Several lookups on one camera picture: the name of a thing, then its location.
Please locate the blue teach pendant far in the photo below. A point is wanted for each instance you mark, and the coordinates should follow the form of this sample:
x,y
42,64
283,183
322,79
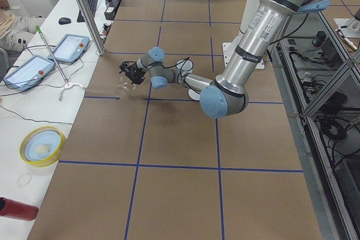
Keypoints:
x,y
70,48

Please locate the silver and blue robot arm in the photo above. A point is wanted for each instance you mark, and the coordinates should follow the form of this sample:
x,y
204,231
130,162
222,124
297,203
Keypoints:
x,y
225,94

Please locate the seated person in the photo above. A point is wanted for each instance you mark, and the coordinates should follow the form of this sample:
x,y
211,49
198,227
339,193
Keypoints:
x,y
17,31

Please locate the blue lid with white lump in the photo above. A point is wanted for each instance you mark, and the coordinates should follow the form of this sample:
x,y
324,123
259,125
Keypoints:
x,y
42,145

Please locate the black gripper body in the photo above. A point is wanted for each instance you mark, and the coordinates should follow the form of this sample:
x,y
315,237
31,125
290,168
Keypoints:
x,y
134,72

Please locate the yellow tape roll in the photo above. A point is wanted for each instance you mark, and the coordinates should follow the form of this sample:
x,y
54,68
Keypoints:
x,y
48,161

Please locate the blue teach pendant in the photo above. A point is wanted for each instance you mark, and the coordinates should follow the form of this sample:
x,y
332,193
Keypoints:
x,y
70,48
29,74

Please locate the blue teach pendant near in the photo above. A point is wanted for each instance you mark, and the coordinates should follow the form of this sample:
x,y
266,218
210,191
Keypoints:
x,y
29,74

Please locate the black computer mouse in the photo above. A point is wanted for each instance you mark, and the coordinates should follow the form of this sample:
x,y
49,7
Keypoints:
x,y
64,21

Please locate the red cylinder bottle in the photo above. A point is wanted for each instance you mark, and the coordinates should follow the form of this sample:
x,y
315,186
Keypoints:
x,y
18,210

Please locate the black box on table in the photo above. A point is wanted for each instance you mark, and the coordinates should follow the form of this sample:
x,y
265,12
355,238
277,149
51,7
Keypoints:
x,y
111,9

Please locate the white enamel cup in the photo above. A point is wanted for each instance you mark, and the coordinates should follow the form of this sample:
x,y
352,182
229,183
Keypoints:
x,y
185,65

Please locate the aluminium frame post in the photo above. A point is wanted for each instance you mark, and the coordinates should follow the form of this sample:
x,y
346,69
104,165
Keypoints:
x,y
91,25

